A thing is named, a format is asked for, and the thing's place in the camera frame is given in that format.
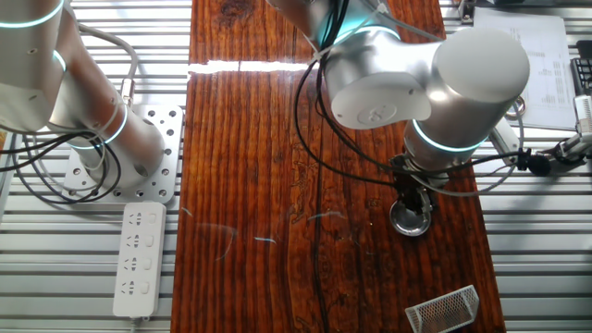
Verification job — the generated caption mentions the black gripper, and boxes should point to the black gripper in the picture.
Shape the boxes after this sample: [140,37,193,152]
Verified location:
[395,173,437,217]

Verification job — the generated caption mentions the small round steel plate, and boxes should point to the small round steel plate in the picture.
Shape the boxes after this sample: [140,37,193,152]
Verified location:
[388,198,433,238]

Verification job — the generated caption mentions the white mesh basket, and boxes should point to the white mesh basket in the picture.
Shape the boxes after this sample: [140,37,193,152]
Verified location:
[404,284,480,333]

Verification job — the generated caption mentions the small silver mounted device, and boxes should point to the small silver mounted device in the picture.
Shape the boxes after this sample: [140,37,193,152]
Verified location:
[536,133,592,167]

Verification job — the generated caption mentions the printed paper sheet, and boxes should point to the printed paper sheet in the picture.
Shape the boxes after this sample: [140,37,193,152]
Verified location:
[472,6,579,131]

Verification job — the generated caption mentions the black keyboard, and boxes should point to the black keyboard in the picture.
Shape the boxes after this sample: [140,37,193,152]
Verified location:
[569,40,592,96]

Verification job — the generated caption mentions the white power strip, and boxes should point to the white power strip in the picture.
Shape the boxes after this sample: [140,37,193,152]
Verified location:
[112,202,167,320]

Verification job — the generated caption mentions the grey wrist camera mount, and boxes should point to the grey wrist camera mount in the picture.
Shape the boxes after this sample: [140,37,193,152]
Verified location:
[488,117,522,167]

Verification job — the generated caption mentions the black cable plug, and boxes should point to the black cable plug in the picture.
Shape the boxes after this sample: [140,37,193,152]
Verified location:
[516,147,552,178]

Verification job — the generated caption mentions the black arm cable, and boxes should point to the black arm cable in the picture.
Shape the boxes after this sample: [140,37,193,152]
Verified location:
[293,0,524,189]

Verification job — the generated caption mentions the thick grey base cable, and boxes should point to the thick grey base cable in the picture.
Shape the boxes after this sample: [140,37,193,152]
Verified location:
[68,20,140,108]

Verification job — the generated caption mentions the black base cables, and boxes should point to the black base cables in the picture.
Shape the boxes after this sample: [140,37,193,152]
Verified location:
[0,131,123,205]

